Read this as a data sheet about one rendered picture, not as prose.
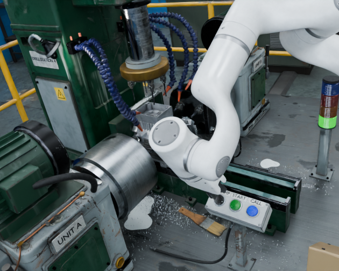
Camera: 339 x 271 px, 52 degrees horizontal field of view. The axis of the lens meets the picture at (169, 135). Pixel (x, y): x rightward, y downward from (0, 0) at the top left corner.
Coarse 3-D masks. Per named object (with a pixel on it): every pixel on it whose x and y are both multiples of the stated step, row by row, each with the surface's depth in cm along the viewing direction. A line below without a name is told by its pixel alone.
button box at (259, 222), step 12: (228, 192) 100; (216, 204) 99; (228, 204) 98; (252, 204) 95; (264, 204) 94; (228, 216) 96; (240, 216) 95; (264, 216) 92; (252, 228) 96; (264, 228) 94
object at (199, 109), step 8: (176, 88) 153; (184, 88) 151; (232, 88) 159; (176, 96) 155; (184, 96) 152; (192, 96) 150; (232, 96) 157; (176, 104) 154; (184, 104) 155; (192, 104) 152; (200, 104) 150; (176, 112) 160; (184, 112) 157; (192, 112) 154; (200, 112) 148; (200, 120) 154; (216, 120) 150; (200, 128) 156
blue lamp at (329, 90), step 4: (324, 84) 122; (328, 84) 121; (332, 84) 120; (336, 84) 120; (324, 88) 122; (328, 88) 121; (332, 88) 121; (336, 88) 121; (324, 92) 123; (328, 92) 122; (332, 92) 121; (336, 92) 122
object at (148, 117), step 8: (144, 104) 142; (152, 104) 143; (160, 104) 140; (144, 112) 142; (152, 112) 138; (160, 112) 138; (168, 112) 136; (144, 120) 136; (152, 120) 133; (144, 128) 138
